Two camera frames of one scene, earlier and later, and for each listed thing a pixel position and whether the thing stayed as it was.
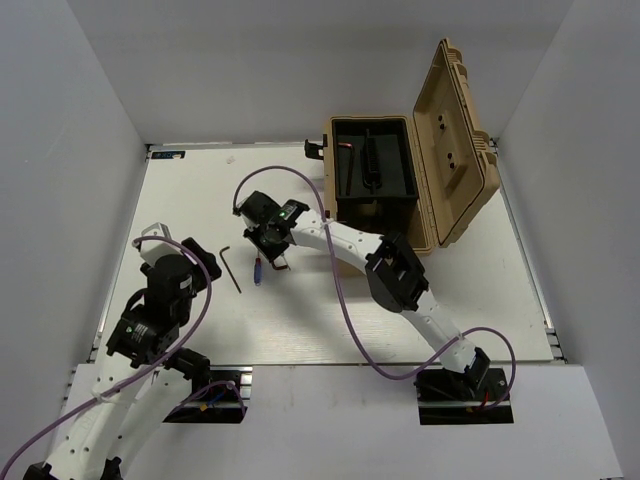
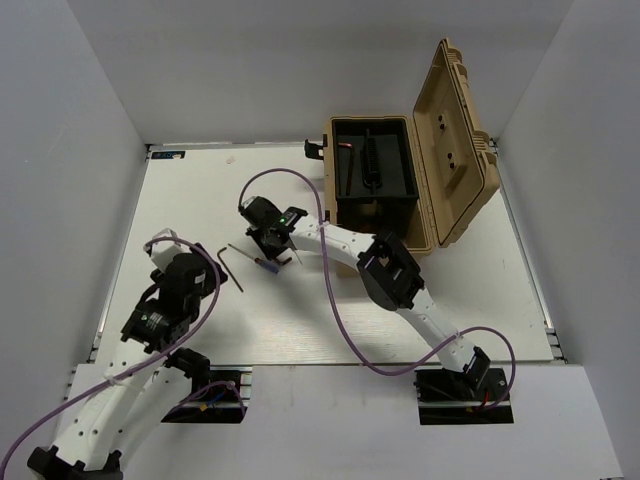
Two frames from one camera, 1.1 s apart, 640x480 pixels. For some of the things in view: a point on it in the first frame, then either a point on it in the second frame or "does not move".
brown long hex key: (350, 160) does not move
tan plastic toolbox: (457, 179) does not move
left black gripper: (208, 257) does not move
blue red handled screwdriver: (258, 270) -> (266, 264)
